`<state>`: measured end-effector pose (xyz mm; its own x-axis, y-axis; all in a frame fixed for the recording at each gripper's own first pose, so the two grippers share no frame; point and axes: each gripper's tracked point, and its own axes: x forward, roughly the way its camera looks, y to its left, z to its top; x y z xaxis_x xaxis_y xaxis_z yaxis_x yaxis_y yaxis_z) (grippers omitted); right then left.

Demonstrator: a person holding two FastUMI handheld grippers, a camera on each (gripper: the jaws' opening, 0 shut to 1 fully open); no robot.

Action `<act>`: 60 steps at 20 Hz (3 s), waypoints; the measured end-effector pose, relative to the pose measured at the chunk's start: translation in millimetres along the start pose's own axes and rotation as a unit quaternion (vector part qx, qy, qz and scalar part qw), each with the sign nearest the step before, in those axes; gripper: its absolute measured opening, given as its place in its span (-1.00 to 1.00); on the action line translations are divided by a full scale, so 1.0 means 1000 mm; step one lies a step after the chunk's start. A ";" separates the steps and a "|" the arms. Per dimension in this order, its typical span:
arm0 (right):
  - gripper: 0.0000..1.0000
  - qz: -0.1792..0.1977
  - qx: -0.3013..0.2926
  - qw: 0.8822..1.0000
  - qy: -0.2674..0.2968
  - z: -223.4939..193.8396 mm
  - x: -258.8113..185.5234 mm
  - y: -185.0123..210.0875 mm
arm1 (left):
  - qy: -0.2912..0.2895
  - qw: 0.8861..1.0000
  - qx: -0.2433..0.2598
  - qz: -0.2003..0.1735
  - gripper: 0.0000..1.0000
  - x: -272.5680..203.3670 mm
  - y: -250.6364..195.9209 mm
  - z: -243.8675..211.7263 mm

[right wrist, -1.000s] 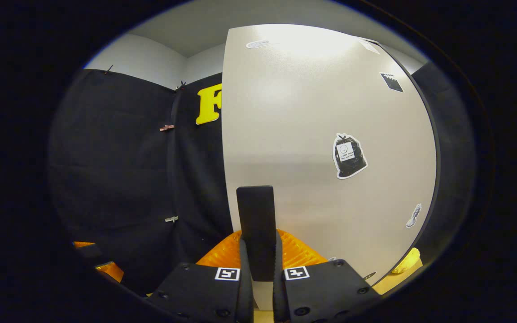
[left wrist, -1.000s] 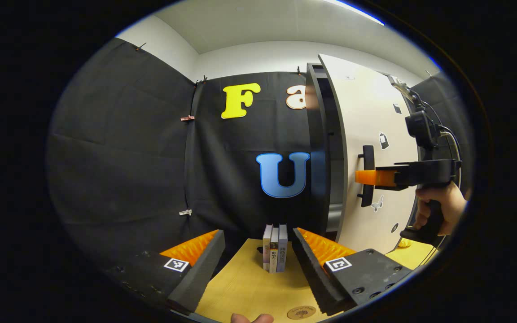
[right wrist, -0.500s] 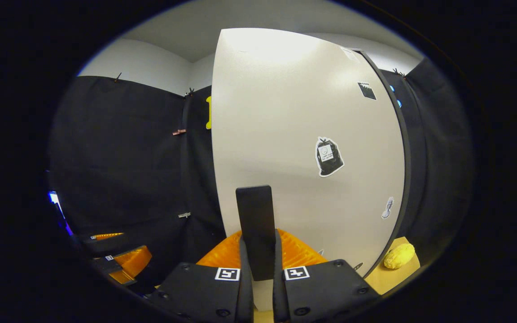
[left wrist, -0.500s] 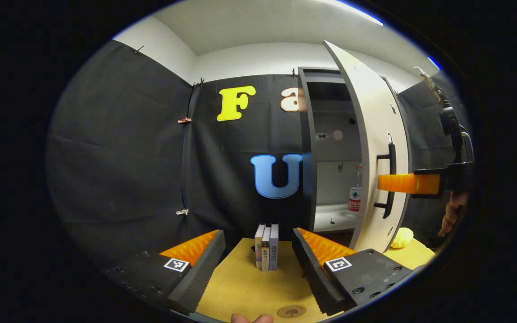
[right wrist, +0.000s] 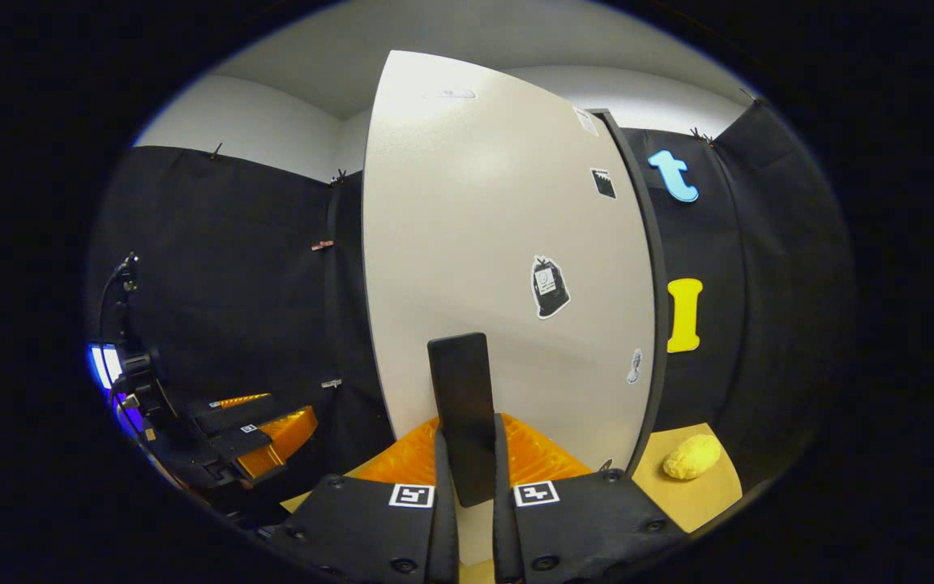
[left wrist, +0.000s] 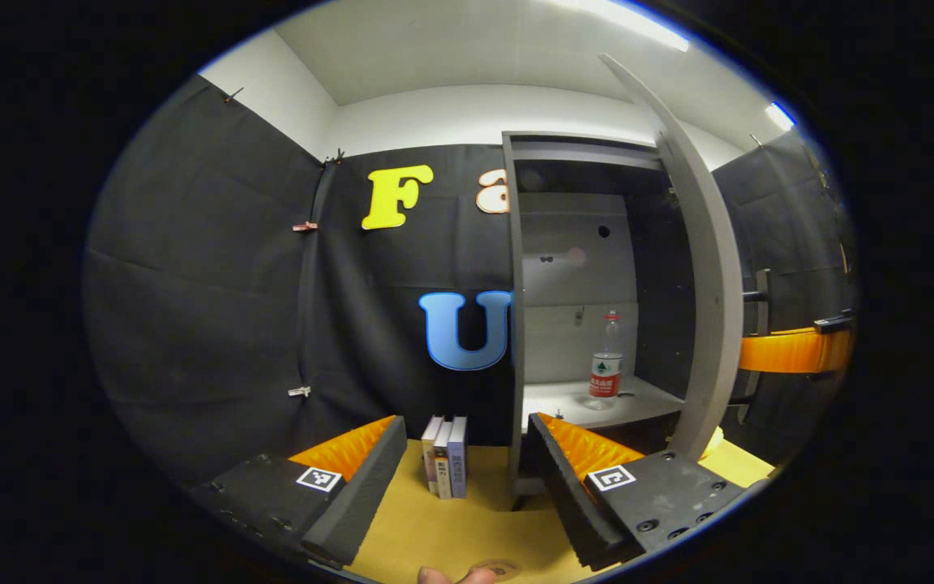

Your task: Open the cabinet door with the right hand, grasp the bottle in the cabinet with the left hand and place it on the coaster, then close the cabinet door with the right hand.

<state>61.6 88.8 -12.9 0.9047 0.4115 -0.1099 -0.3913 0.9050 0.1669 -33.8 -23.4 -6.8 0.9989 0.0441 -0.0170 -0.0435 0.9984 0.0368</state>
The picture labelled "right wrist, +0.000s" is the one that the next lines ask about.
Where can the white cabinet door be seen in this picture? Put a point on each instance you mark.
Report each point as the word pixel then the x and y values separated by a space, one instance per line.
pixel 475 227

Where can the yellow lumpy ball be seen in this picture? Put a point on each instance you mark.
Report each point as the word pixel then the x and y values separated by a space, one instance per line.
pixel 691 457

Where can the black backdrop cloth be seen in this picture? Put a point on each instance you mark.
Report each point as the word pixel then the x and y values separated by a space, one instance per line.
pixel 232 284

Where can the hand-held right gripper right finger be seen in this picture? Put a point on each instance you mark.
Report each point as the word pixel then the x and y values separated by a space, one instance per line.
pixel 506 527

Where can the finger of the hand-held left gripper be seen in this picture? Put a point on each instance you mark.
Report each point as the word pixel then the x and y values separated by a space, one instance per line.
pixel 232 415
pixel 284 438

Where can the blue glowing screen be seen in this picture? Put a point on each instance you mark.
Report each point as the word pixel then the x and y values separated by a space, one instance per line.
pixel 106 365

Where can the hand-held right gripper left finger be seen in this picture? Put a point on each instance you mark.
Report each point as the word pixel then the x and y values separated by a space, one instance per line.
pixel 444 519

